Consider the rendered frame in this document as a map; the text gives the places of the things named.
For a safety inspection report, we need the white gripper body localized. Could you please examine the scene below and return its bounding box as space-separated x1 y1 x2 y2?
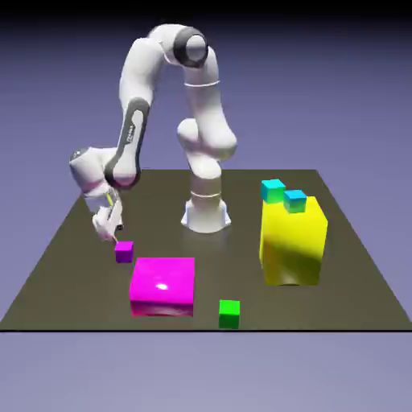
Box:
92 205 119 242

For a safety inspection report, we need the small purple cube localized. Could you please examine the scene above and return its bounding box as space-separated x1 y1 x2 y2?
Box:
114 241 134 264

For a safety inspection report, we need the small green cube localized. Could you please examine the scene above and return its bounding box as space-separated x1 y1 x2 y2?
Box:
218 299 241 330

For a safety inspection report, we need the small cyan cube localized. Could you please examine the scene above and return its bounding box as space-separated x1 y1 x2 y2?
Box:
261 179 286 204
282 189 307 214

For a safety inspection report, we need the large magenta box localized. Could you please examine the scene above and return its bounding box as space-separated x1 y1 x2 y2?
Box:
129 257 196 318

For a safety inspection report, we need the large yellow box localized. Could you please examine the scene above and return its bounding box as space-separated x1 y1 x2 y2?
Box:
259 195 329 286

